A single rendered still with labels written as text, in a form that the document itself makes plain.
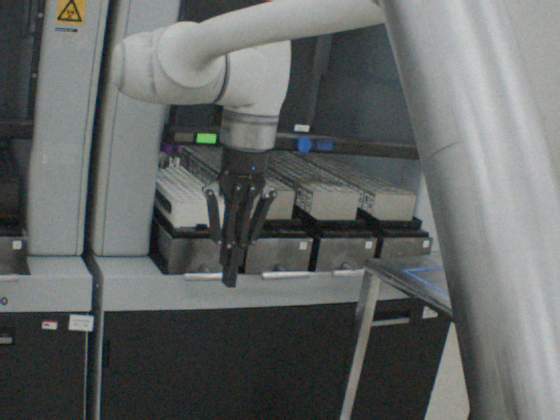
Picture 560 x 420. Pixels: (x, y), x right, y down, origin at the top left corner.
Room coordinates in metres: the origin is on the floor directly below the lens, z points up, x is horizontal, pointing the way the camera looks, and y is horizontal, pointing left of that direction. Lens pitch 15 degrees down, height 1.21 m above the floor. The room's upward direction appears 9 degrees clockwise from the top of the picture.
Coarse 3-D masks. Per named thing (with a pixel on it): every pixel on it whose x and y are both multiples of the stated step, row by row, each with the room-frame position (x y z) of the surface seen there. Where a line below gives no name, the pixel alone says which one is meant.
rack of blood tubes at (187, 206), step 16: (160, 176) 1.45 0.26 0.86; (176, 176) 1.47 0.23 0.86; (192, 176) 1.49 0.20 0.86; (160, 192) 1.37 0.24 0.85; (176, 192) 1.34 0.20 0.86; (192, 192) 1.37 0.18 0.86; (160, 208) 1.36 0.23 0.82; (176, 208) 1.28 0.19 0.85; (192, 208) 1.29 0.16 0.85; (224, 208) 1.32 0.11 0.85; (176, 224) 1.28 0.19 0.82; (192, 224) 1.29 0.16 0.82; (208, 224) 1.30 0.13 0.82
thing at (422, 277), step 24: (384, 264) 1.23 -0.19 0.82; (408, 264) 1.25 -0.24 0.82; (432, 264) 1.27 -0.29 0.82; (360, 288) 1.25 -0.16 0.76; (408, 288) 1.14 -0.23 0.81; (432, 288) 1.14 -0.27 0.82; (360, 312) 1.24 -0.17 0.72; (360, 336) 1.23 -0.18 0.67; (360, 360) 1.24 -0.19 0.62; (336, 408) 1.24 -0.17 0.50
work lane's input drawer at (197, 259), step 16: (160, 224) 1.31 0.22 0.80; (160, 240) 1.29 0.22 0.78; (176, 240) 1.24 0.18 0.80; (192, 240) 1.25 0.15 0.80; (208, 240) 1.27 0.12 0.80; (176, 256) 1.24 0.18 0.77; (192, 256) 1.25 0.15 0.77; (208, 256) 1.27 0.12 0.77; (176, 272) 1.24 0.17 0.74; (192, 272) 1.26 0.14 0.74; (208, 272) 1.24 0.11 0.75
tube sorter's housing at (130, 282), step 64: (128, 0) 1.26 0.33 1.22; (128, 128) 1.28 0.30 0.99; (128, 192) 1.28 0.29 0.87; (128, 256) 1.29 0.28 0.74; (128, 320) 1.20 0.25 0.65; (192, 320) 1.26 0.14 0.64; (256, 320) 1.32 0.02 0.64; (320, 320) 1.39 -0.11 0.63; (384, 320) 1.47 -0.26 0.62; (448, 320) 1.56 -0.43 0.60; (128, 384) 1.20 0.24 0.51; (192, 384) 1.27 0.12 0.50; (256, 384) 1.33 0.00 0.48; (320, 384) 1.41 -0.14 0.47; (384, 384) 1.49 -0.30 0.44
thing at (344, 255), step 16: (304, 224) 1.46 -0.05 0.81; (320, 240) 1.38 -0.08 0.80; (336, 240) 1.39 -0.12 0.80; (352, 240) 1.41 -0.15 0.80; (368, 240) 1.43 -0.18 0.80; (320, 256) 1.38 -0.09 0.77; (336, 256) 1.40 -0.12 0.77; (352, 256) 1.42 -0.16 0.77; (368, 256) 1.43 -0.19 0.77; (336, 272) 1.35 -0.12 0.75; (352, 272) 1.37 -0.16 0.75
